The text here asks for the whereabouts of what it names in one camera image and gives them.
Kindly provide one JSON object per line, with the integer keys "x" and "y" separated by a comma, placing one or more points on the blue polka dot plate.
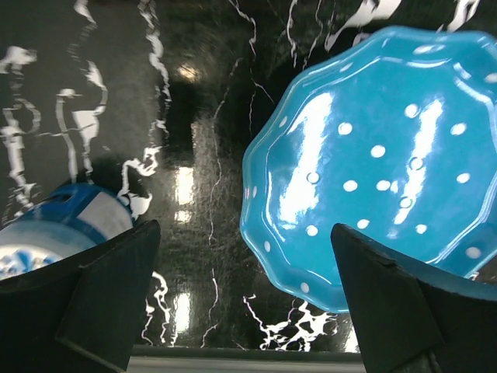
{"x": 395, "y": 137}

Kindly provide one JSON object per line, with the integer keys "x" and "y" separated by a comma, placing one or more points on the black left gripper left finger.
{"x": 83, "y": 313}

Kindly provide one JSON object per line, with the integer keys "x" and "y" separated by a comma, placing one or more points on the blue white round container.
{"x": 73, "y": 218}

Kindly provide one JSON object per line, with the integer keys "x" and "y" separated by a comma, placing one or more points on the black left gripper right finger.
{"x": 409, "y": 316}

